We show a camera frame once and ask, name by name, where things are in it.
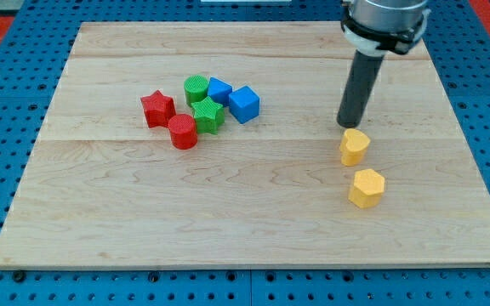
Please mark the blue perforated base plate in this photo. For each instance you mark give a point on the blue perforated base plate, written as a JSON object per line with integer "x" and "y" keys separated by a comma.
{"x": 32, "y": 56}

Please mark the yellow hexagon block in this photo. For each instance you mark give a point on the yellow hexagon block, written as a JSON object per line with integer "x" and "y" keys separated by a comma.
{"x": 367, "y": 188}

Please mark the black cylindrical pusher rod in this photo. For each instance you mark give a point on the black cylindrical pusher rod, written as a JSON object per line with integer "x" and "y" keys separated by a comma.
{"x": 362, "y": 76}

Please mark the blue cube block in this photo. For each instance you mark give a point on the blue cube block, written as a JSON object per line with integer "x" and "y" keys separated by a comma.
{"x": 244, "y": 104}

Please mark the blue pentagon block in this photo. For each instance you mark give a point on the blue pentagon block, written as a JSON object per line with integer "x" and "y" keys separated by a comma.
{"x": 219, "y": 91}

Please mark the red star block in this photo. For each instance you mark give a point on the red star block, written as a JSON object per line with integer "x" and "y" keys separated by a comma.
{"x": 158, "y": 109}

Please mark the red cylinder block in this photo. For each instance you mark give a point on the red cylinder block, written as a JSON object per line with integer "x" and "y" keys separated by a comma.
{"x": 183, "y": 131}

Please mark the green star block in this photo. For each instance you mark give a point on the green star block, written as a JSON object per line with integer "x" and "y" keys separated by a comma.
{"x": 208, "y": 115}

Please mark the green cylinder block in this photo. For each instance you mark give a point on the green cylinder block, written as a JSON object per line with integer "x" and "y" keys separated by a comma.
{"x": 196, "y": 88}

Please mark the yellow heart block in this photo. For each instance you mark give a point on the yellow heart block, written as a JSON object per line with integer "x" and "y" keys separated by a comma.
{"x": 353, "y": 146}

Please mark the light wooden board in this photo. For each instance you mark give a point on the light wooden board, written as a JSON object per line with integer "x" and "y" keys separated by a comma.
{"x": 102, "y": 191}

